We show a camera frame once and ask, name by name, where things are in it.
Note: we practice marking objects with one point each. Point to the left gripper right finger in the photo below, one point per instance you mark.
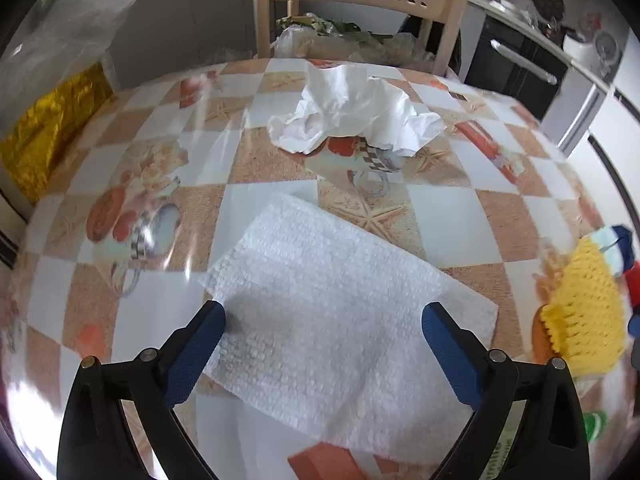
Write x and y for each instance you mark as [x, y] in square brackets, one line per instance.
[550, 442]

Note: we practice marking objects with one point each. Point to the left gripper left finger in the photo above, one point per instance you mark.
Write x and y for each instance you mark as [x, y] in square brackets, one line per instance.
[96, 441]

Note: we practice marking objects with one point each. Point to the yellow corrugated sponge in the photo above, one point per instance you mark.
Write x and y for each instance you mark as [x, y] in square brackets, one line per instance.
[582, 310]

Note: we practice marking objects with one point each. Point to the blue plastic bag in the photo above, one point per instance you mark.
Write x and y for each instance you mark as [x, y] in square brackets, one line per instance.
[615, 245]

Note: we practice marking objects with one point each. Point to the white paper towel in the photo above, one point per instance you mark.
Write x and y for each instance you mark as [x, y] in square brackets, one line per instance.
[324, 333]

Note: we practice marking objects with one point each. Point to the chamomile hand cream tube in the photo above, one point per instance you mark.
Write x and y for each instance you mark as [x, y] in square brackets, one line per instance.
[594, 423]

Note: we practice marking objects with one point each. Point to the white refrigerator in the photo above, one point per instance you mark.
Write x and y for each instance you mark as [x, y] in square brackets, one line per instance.
[597, 129]

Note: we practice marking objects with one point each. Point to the gold foil bag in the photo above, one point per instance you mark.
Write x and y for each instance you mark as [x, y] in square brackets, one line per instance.
[40, 138]

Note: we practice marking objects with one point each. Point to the black built-in oven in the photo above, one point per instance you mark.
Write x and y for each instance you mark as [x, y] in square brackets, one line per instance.
[496, 56]

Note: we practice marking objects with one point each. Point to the crumpled white paper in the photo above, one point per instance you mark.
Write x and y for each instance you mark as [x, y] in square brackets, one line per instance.
[343, 101]

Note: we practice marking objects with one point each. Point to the clear plastic bag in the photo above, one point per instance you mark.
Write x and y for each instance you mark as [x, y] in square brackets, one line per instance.
[57, 39]

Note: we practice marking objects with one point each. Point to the vegetables in plastic bag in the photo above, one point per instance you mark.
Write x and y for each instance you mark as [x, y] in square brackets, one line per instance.
[309, 36]

